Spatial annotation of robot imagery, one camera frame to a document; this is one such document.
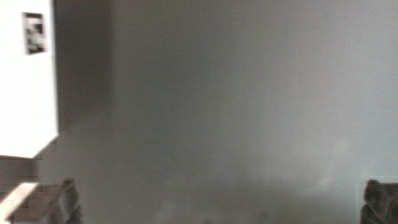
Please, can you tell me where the white cabinet top block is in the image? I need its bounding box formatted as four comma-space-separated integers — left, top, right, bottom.
0, 0, 58, 158

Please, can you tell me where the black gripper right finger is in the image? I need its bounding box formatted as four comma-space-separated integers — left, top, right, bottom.
359, 180, 398, 224

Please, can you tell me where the white U-shaped fence frame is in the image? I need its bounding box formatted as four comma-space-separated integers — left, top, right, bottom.
0, 182, 37, 220

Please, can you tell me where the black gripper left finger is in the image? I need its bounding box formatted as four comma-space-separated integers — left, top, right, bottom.
37, 179, 83, 224

